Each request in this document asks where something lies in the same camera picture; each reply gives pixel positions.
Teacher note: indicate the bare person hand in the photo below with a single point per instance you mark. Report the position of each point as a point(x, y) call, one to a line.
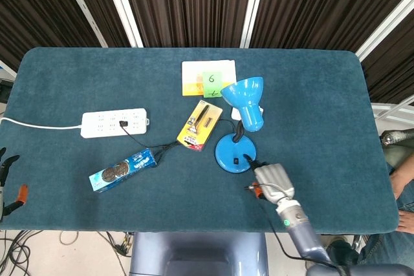
point(406, 221)

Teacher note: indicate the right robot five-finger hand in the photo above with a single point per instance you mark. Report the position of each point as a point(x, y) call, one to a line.
point(275, 180)

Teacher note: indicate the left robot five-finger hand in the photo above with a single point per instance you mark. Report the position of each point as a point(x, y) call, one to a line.
point(4, 167)

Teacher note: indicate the blue desk lamp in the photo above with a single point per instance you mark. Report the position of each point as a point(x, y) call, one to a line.
point(226, 153)

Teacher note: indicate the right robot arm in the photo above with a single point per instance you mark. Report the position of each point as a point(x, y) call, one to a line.
point(300, 227)

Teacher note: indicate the bare person forearm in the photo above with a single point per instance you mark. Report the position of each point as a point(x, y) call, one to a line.
point(401, 177)

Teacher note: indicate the white power strip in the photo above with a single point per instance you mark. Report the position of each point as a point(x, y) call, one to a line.
point(113, 123)

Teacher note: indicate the blue table cloth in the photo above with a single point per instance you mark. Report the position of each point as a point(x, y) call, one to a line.
point(323, 127)

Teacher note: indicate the black box device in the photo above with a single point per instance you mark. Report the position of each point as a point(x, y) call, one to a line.
point(4, 91)

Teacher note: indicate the grey metallic tube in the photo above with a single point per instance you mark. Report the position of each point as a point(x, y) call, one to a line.
point(396, 136)

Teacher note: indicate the yellow razor blister pack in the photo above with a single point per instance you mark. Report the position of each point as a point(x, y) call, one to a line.
point(199, 127)

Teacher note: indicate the green sticky note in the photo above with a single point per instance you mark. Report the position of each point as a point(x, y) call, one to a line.
point(211, 83)

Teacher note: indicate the blue Oreo cookie box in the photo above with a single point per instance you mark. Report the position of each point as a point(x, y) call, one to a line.
point(123, 170)

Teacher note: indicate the white and yellow card box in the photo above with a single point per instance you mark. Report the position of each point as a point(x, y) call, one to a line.
point(194, 75)

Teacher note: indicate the dark brown pleated curtain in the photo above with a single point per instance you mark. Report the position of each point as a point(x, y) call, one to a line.
point(194, 4)

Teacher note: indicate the white metal rack frame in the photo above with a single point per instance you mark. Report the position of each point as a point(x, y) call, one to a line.
point(393, 111)

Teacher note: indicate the aluminium frame post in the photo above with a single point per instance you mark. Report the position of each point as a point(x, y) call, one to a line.
point(82, 6)
point(121, 6)
point(385, 24)
point(254, 6)

